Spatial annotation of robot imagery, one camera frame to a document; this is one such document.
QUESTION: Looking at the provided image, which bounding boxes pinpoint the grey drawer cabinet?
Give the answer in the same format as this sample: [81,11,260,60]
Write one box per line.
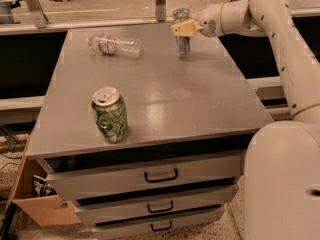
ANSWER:
[25,20,274,240]

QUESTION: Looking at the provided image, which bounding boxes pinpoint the grey drawer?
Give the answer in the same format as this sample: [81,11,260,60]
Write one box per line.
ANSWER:
[47,150,243,202]
[92,206,224,240]
[75,184,238,225]

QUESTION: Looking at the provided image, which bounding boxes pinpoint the clear plastic water bottle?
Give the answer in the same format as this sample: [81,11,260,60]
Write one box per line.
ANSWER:
[86,34,142,58]

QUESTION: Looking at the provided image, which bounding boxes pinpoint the bottom grey drawer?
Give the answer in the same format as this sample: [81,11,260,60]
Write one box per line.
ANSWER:
[92,206,224,240]

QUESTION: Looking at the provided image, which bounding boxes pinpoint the brown cardboard box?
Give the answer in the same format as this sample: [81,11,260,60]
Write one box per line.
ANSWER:
[6,146,80,226]

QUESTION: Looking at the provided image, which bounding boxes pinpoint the middle metal railing post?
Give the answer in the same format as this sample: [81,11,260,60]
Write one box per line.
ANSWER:
[155,0,166,22]

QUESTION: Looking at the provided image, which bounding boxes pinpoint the green soda can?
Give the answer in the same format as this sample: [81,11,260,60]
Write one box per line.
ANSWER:
[91,87,128,143]

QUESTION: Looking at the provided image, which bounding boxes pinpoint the slim Red Bull can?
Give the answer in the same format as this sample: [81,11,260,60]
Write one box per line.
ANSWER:
[172,7,193,56]

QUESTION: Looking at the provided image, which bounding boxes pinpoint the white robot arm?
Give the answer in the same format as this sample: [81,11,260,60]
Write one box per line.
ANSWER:
[172,0,320,240]

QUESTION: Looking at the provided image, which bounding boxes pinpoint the left metal railing post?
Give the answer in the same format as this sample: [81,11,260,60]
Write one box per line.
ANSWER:
[25,0,48,29]

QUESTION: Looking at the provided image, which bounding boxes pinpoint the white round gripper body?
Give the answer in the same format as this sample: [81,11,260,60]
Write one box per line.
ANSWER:
[199,4,224,38]

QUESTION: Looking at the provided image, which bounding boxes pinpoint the middle grey drawer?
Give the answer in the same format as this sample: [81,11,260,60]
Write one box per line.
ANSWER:
[75,184,238,225]

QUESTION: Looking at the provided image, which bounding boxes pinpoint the top grey drawer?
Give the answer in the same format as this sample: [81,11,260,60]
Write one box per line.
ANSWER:
[47,150,243,202]

